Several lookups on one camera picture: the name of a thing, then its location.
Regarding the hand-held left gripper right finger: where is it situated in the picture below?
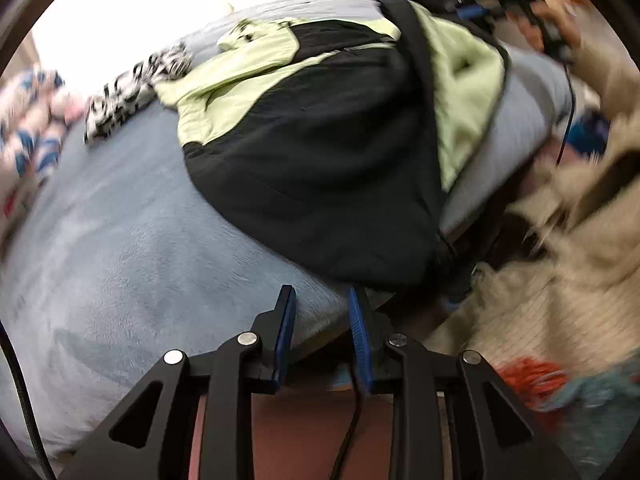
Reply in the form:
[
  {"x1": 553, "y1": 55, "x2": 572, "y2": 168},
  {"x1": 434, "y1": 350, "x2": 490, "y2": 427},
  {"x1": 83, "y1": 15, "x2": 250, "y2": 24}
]
[{"x1": 347, "y1": 287, "x2": 581, "y2": 480}]

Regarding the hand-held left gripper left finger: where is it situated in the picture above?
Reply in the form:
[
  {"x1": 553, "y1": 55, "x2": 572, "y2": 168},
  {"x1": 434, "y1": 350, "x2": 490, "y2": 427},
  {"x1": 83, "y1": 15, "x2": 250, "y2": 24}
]
[{"x1": 60, "y1": 285, "x2": 298, "y2": 480}]

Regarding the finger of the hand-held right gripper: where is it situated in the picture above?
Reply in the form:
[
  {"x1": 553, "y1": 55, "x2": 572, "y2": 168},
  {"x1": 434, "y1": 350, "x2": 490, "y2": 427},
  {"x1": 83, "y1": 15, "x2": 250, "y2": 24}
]
[{"x1": 450, "y1": 0, "x2": 501, "y2": 20}]

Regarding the green and black hooded jacket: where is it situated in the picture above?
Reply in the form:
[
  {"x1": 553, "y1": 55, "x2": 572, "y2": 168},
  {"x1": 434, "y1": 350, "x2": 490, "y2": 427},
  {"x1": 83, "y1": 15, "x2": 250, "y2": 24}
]
[{"x1": 152, "y1": 0, "x2": 512, "y2": 290}]

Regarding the person's right hand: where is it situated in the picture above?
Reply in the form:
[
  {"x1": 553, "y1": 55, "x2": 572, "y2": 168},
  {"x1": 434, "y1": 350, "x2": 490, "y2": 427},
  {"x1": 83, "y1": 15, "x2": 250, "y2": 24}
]
[{"x1": 517, "y1": 2, "x2": 583, "y2": 57}]

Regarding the blue-grey bed blanket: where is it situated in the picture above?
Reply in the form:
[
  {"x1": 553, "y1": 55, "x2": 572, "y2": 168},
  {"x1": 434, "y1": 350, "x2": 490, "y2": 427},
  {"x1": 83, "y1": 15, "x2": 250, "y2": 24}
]
[{"x1": 0, "y1": 0, "x2": 576, "y2": 461}]

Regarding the red and blue cloth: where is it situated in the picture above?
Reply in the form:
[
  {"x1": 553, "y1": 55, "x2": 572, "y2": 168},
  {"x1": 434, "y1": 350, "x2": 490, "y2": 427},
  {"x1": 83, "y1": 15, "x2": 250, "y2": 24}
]
[{"x1": 497, "y1": 355, "x2": 640, "y2": 433}]

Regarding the person's beige knit sweater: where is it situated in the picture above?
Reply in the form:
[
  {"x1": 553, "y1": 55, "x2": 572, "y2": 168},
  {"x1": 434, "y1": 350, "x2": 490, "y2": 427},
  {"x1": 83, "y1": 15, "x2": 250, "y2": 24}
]
[{"x1": 425, "y1": 110, "x2": 640, "y2": 480}]

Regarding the black and white printed garment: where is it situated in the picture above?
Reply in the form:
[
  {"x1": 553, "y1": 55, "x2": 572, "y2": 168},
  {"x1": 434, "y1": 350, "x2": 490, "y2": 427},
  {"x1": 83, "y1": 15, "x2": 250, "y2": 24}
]
[{"x1": 82, "y1": 42, "x2": 194, "y2": 146}]

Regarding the floral quilt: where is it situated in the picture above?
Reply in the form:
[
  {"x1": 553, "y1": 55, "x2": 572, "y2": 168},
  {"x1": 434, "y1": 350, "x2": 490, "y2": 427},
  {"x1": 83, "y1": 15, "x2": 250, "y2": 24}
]
[{"x1": 0, "y1": 70, "x2": 68, "y2": 243}]

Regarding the black cable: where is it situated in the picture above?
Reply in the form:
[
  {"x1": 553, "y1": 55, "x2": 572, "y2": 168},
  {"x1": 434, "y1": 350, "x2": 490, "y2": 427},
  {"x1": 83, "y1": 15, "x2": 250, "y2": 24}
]
[
  {"x1": 555, "y1": 57, "x2": 577, "y2": 167},
  {"x1": 329, "y1": 355, "x2": 369, "y2": 480},
  {"x1": 0, "y1": 320, "x2": 57, "y2": 480}
]

